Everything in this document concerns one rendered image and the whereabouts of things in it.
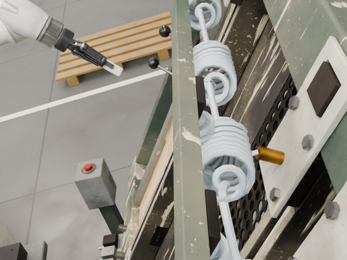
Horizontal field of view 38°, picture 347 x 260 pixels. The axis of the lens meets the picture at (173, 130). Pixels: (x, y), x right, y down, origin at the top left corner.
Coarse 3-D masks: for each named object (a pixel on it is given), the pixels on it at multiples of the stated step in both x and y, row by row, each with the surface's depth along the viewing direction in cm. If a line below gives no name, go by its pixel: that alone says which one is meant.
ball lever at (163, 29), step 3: (162, 27) 159; (165, 27) 159; (168, 27) 159; (159, 30) 160; (162, 30) 159; (165, 30) 159; (168, 30) 159; (159, 33) 160; (162, 33) 159; (165, 33) 159; (168, 33) 159; (162, 36) 160; (165, 36) 160; (192, 42) 158
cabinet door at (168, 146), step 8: (168, 136) 175; (168, 144) 172; (168, 152) 168; (160, 160) 179; (160, 168) 176; (152, 176) 185; (152, 184) 181; (152, 192) 179; (144, 200) 189; (144, 208) 186
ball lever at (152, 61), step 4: (148, 60) 167; (152, 60) 165; (156, 60) 166; (148, 64) 167; (152, 64) 166; (156, 64) 166; (152, 68) 167; (160, 68) 166; (164, 68) 166; (168, 72) 165
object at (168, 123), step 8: (224, 8) 148; (224, 16) 149; (200, 32) 157; (208, 32) 152; (216, 32) 152; (200, 40) 154; (168, 112) 175; (168, 120) 172; (168, 128) 174; (160, 136) 179; (160, 144) 178; (152, 152) 186; (160, 152) 180; (152, 160) 182; (152, 168) 184; (144, 176) 190; (144, 184) 189; (136, 192) 198; (144, 192) 192; (136, 200) 194
